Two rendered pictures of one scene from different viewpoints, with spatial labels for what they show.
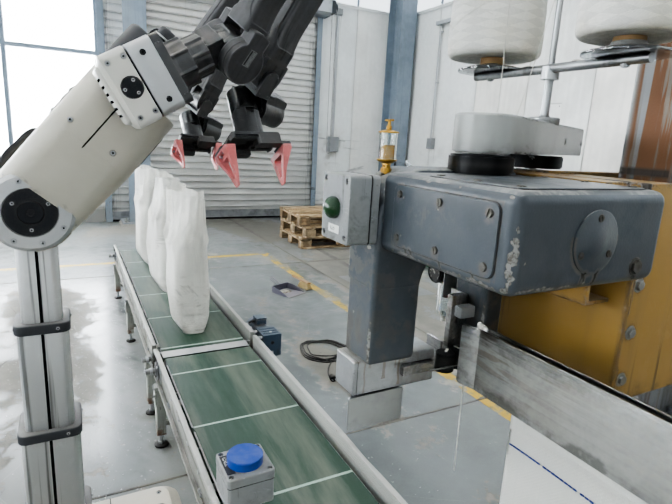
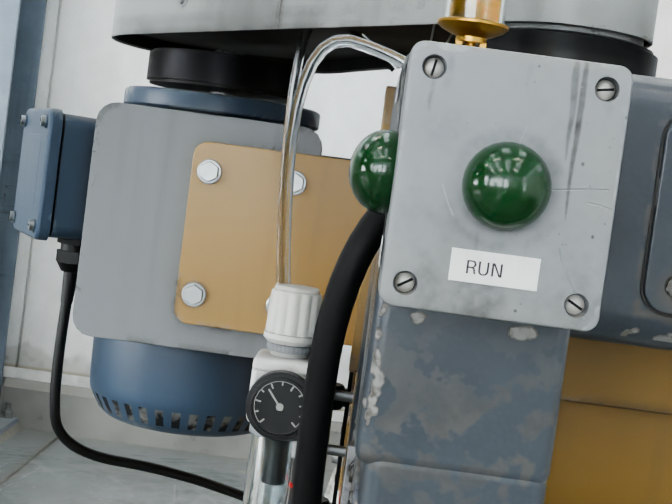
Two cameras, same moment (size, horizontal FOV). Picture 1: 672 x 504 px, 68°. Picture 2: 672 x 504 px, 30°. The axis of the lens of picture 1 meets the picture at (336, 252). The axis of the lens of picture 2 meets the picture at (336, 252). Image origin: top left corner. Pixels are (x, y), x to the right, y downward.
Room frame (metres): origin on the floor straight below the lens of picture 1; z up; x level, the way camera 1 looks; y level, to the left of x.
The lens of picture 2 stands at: (0.50, 0.40, 1.28)
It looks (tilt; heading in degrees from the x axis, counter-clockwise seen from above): 3 degrees down; 299
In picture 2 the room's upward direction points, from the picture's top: 8 degrees clockwise
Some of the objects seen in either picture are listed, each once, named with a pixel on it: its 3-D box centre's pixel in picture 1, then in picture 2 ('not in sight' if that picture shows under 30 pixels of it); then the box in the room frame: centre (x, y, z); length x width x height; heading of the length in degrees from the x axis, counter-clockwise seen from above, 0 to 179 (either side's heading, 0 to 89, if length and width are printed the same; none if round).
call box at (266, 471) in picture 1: (244, 476); not in sight; (0.74, 0.13, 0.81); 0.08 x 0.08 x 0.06; 28
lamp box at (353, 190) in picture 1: (349, 206); (498, 186); (0.67, -0.02, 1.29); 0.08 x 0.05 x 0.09; 28
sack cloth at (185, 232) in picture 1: (186, 254); not in sight; (2.55, 0.78, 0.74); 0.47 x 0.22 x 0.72; 26
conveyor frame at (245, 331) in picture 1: (166, 288); not in sight; (3.17, 1.11, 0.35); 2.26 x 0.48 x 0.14; 28
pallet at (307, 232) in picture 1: (332, 225); not in sight; (6.77, 0.07, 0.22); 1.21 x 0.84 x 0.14; 118
